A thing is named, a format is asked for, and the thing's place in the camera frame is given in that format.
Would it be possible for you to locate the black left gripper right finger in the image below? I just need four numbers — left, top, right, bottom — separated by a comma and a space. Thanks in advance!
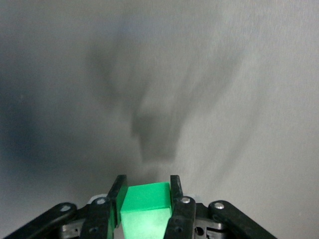
164, 174, 197, 239

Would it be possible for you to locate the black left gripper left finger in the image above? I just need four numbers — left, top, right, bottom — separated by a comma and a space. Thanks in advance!
79, 174, 129, 239

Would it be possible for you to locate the green cube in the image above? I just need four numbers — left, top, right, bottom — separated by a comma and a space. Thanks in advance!
120, 182, 173, 239

